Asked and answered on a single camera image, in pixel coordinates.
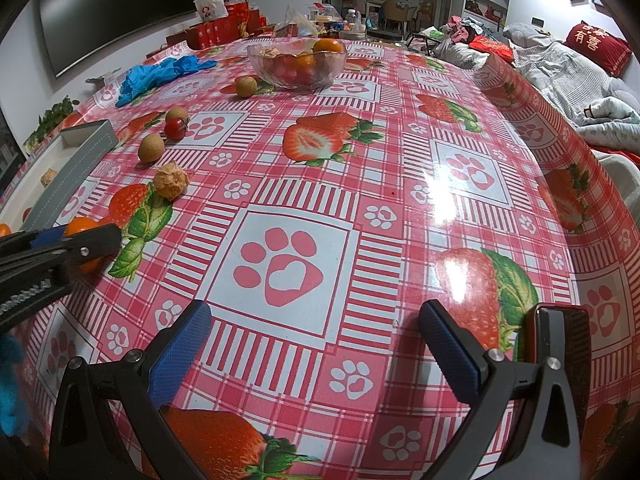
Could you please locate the white patterned blanket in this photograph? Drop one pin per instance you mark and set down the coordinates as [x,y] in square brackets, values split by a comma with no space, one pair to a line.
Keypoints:
[610,120]

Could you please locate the strawberry print tablecloth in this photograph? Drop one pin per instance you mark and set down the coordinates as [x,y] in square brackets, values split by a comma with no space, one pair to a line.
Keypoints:
[380,185]

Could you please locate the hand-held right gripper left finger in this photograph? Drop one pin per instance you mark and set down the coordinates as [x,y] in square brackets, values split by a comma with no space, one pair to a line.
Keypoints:
[180,355]

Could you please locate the red embroidered pillow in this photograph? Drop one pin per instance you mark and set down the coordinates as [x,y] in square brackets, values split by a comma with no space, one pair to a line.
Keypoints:
[597,45]

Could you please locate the white rectangular tray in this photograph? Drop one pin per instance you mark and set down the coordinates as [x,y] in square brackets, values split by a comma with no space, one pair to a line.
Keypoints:
[85,152]

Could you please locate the white printed bag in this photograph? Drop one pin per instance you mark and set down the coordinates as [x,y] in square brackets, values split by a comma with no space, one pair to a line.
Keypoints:
[210,7]

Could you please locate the clear glass bowl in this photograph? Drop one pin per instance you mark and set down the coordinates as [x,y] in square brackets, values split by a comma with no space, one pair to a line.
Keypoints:
[300,77]

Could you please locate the grey blanket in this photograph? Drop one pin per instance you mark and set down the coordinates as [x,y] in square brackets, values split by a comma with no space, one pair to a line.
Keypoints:
[555,75]

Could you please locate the blue soft object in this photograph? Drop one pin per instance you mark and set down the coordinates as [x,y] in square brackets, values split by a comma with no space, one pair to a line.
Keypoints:
[9,390]

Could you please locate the black television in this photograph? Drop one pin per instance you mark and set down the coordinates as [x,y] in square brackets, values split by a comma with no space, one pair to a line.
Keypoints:
[115,5]

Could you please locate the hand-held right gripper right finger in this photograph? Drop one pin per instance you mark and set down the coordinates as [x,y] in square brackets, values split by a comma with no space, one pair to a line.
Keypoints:
[450,355]

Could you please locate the green potted plant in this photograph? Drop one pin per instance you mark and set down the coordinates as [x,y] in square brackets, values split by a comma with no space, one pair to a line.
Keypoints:
[47,120]

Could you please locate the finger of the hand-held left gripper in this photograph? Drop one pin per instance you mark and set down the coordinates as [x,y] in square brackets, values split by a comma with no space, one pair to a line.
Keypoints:
[100,242]
[47,237]

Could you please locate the dining chair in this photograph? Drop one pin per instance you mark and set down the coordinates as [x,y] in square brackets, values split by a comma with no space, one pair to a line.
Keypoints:
[400,12]

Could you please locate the orange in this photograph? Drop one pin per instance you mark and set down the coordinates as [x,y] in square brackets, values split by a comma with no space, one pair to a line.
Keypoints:
[328,46]
[82,227]
[306,61]
[3,230]

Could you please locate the red gift box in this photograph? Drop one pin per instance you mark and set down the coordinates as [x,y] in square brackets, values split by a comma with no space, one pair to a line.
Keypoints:
[210,35]
[180,39]
[237,15]
[256,21]

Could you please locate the clear plastic bottle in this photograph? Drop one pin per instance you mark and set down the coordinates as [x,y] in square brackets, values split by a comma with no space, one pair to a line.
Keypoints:
[355,17]

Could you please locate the red cloth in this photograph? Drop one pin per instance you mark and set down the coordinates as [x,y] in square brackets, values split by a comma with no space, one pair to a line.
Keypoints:
[492,45]

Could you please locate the small red tomato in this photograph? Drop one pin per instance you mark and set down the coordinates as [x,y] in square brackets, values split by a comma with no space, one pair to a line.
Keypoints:
[175,129]

